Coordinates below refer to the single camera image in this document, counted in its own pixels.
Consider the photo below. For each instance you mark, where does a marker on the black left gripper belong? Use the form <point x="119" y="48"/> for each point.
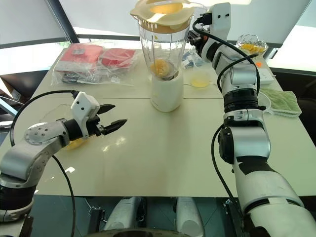
<point x="96" y="127"/>

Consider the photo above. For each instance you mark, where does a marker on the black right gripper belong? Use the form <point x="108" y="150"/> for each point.
<point x="196" y="40"/>

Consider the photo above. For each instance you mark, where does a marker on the cream blender jar lid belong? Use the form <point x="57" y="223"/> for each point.
<point x="160" y="22"/>

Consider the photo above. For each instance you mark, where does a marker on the orange segments cluster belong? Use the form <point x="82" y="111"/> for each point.
<point x="160" y="67"/>

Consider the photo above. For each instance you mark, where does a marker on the clear plastic blender jar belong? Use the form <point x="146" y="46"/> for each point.
<point x="148" y="44"/>

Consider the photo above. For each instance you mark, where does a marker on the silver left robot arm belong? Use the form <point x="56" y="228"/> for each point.
<point x="24" y="158"/>

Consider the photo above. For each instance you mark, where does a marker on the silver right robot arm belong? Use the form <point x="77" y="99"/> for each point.
<point x="247" y="138"/>

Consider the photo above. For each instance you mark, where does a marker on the orange segments heap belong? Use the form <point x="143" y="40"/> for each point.
<point x="251" y="48"/>

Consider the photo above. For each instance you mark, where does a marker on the cream white blender base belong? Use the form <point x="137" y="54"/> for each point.
<point x="165" y="96"/>

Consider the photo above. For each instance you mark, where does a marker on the small clear printed packet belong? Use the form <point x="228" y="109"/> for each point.
<point x="191" y="61"/>

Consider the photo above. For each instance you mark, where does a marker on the clear plastic cup with juice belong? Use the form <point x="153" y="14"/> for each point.
<point x="200" y="82"/>

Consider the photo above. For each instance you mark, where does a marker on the small crinkled glass bowl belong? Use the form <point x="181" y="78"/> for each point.
<point x="249" y="39"/>

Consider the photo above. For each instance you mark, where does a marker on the clear bag with red packs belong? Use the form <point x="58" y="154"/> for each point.
<point x="79" y="61"/>
<point x="118" y="59"/>

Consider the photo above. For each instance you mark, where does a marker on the white plate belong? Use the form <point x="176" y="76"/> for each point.
<point x="265" y="101"/>

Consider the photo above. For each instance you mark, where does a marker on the silver rounded left leg shell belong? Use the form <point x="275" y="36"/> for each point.
<point x="123" y="214"/>

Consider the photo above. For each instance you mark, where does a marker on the silver rounded leg shell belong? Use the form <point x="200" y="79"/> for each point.
<point x="123" y="214"/>
<point x="188" y="214"/>

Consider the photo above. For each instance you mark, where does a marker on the green towel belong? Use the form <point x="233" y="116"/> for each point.
<point x="281" y="100"/>

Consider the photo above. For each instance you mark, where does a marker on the dark rounded robot torso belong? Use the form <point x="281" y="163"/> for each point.
<point x="138" y="233"/>

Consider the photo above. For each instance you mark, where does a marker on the silver rounded right leg shell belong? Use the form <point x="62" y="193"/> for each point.
<point x="188" y="214"/>

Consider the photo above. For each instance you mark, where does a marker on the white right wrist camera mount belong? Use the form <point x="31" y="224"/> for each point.
<point x="219" y="24"/>

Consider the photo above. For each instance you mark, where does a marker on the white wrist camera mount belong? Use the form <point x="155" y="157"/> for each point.
<point x="219" y="24"/>
<point x="82" y="103"/>

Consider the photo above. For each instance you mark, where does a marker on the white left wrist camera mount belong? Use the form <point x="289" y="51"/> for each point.
<point x="82" y="103"/>

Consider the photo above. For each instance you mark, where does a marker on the black table frame bracket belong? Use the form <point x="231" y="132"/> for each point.
<point x="232" y="217"/>
<point x="95" y="219"/>

